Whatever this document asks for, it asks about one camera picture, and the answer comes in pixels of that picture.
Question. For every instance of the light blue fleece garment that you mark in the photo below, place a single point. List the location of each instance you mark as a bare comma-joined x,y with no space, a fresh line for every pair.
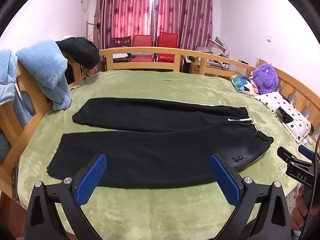
42,62

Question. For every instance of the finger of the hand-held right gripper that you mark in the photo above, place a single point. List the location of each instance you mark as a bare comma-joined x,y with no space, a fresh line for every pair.
283,153
305,151

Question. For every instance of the dark wooden chair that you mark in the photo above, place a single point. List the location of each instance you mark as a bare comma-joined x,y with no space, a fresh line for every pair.
120,41

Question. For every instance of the spotted white bed sheet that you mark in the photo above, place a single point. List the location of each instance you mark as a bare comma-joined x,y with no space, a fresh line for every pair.
292,197

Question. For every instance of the wooden bed frame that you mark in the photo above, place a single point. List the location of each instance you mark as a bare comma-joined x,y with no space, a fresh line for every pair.
140,52

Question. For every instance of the white wall socket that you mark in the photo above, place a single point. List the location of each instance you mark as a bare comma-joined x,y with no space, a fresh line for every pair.
83,3

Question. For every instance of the purple plush toy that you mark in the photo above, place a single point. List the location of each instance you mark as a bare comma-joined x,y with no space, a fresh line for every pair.
265,78

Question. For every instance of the white wall switch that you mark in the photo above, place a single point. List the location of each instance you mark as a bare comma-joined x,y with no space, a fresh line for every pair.
269,39

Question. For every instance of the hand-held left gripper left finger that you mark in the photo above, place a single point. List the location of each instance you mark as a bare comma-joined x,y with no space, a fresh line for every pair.
91,177

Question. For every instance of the green fleece blanket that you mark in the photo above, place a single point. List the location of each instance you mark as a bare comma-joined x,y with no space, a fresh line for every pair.
162,85

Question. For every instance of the small white object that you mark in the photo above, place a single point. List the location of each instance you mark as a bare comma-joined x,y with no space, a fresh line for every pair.
308,141

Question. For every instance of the black pants with white stripe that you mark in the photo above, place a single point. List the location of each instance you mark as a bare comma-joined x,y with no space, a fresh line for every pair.
150,155

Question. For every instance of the pink floral curtain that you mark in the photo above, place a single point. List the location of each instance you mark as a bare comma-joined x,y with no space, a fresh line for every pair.
122,7
185,10

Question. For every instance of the person's right hand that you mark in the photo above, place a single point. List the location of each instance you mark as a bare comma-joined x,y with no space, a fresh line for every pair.
300,210

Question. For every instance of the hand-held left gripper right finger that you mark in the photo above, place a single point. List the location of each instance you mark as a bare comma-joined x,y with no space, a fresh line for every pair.
225,177

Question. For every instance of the white flower print pillow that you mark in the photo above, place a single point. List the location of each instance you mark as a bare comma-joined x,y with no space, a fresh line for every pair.
296,125

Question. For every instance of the wooden coat rack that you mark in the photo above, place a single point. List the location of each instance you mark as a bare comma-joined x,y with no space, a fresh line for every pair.
93,30

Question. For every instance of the black garment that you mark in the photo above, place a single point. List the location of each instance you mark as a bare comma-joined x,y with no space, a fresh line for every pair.
80,50

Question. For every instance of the geometric patterned cushion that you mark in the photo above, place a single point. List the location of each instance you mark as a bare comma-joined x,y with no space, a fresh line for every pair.
243,83

